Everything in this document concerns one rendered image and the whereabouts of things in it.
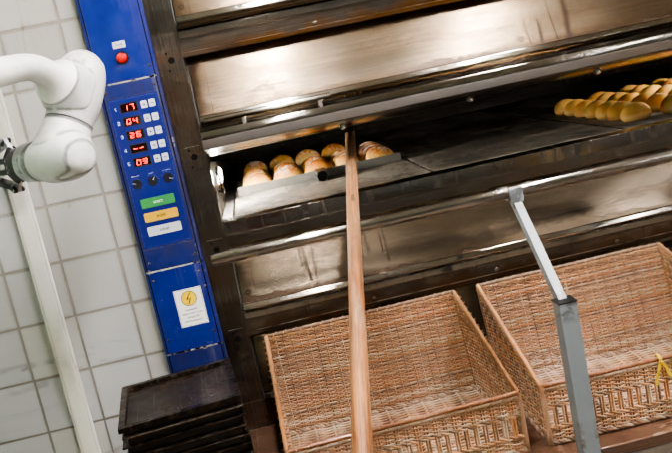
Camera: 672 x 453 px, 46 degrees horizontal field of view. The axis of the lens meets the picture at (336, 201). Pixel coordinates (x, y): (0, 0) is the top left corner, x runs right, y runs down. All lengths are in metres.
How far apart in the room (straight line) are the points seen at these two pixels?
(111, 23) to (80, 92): 0.44
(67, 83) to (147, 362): 0.89
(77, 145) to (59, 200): 0.55
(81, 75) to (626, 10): 1.46
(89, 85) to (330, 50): 0.71
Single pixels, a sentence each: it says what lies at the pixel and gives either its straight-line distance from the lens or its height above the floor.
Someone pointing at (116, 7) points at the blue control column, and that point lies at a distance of 2.16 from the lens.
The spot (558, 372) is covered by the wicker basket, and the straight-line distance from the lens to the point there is 2.33.
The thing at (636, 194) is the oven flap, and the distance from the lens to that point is 2.45.
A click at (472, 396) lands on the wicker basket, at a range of 2.25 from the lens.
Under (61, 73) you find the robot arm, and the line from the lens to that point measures 1.75.
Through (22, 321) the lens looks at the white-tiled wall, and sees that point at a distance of 2.33.
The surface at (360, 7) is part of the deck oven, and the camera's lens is 2.19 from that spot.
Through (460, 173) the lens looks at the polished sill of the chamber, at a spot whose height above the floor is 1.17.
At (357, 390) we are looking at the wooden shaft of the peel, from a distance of 1.25.
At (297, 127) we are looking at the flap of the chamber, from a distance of 2.02.
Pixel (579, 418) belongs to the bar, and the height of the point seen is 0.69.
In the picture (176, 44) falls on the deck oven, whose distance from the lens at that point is 2.17.
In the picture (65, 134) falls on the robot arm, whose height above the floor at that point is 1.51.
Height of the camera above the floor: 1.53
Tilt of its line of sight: 10 degrees down
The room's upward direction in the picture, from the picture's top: 12 degrees counter-clockwise
